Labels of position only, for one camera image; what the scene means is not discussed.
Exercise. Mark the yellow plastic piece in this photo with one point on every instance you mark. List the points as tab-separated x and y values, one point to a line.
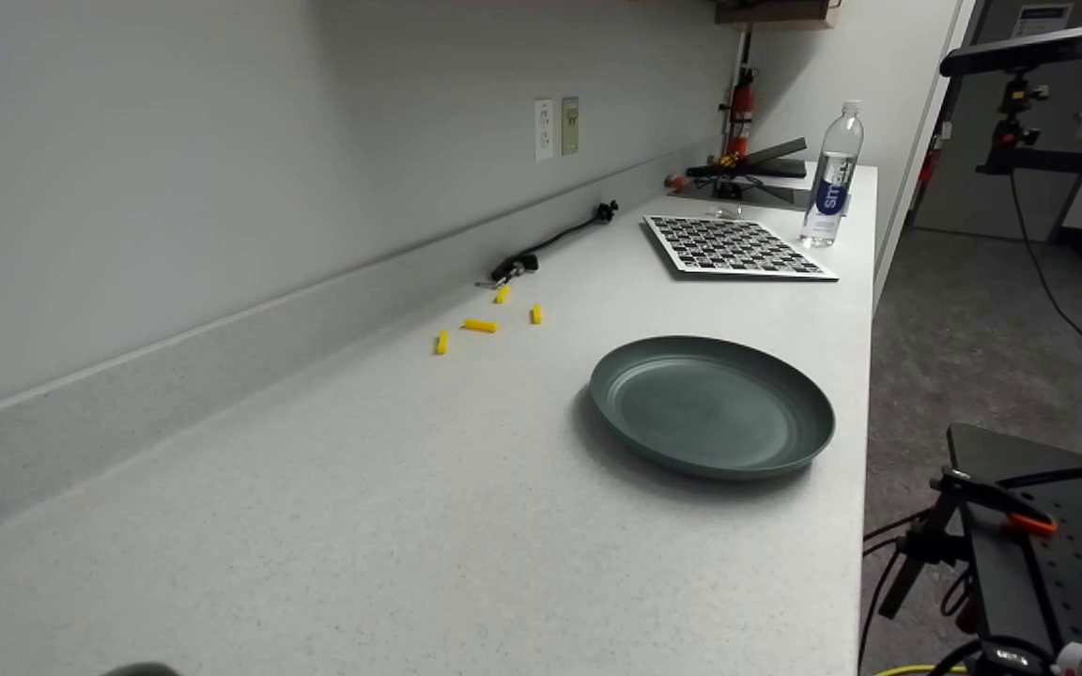
535	311
502	294
442	343
479	323

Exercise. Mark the dark green round plate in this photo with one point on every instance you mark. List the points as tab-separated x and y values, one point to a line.
705	413

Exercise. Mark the keyboard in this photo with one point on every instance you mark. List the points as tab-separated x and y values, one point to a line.
729	244

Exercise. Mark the black metal tool pile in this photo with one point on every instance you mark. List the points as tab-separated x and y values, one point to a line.
750	174

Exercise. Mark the clear plastic water bottle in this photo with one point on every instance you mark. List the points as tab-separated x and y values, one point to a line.
833	182

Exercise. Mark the red fire extinguisher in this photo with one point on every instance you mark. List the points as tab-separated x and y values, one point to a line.
935	161

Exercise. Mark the black optical breadboard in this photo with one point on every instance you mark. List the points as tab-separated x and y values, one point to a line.
1067	564

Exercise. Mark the white wall outlet plate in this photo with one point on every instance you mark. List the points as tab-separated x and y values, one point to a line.
542	130

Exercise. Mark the beige wall outlet plate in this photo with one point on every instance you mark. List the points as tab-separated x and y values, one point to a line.
568	126

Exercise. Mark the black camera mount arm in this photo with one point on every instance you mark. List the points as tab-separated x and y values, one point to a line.
1041	160

